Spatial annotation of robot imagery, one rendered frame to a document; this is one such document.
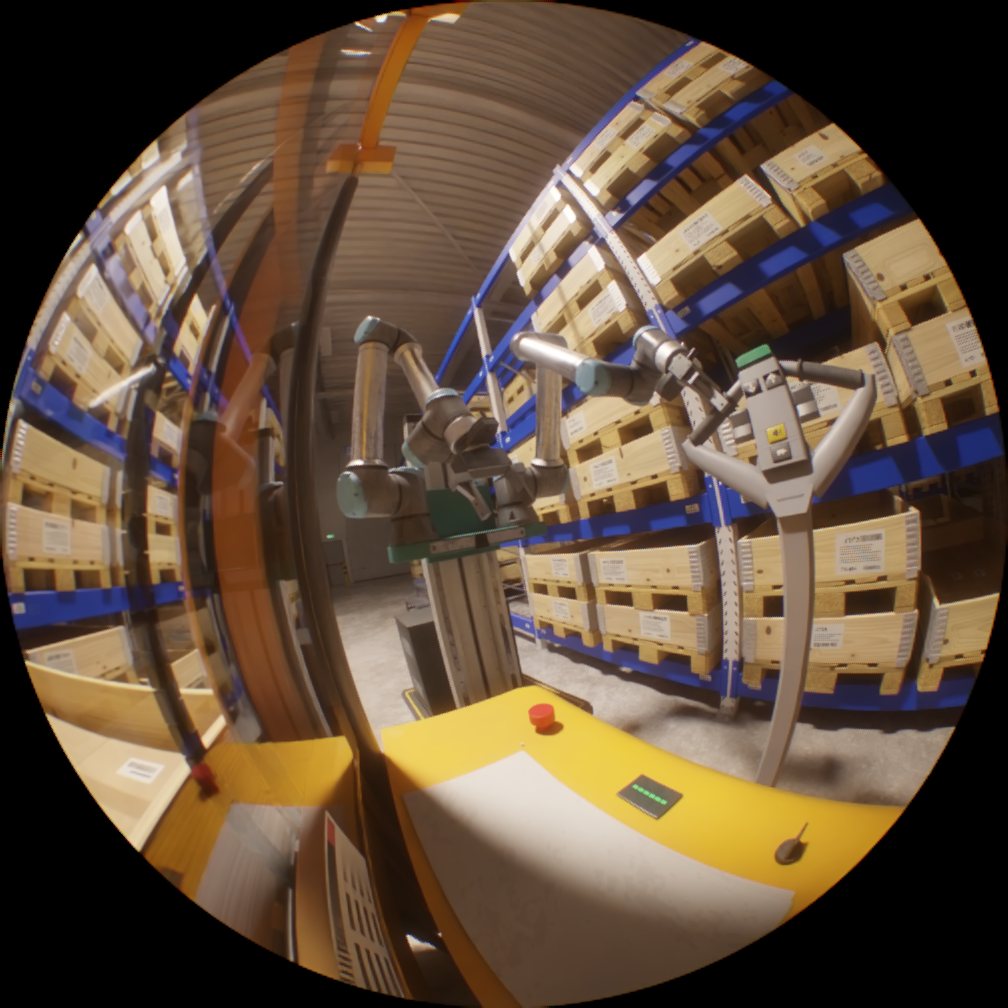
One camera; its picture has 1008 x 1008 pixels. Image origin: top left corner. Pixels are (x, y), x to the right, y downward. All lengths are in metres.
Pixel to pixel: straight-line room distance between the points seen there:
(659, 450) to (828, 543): 0.88
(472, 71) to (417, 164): 2.26
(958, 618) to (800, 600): 1.04
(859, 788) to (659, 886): 1.33
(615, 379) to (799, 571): 0.57
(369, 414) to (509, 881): 1.10
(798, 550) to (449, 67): 6.87
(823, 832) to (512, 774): 0.35
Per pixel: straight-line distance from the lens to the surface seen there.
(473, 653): 1.46
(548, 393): 1.29
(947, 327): 1.48
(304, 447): 0.44
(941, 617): 1.48
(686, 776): 0.40
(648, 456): 1.56
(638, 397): 0.86
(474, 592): 1.41
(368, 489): 0.97
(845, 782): 1.60
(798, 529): 0.56
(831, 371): 0.61
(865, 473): 1.34
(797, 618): 0.61
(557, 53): 6.92
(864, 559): 1.32
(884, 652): 1.47
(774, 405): 0.60
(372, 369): 1.11
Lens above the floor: 1.19
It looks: 5 degrees up
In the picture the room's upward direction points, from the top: 10 degrees counter-clockwise
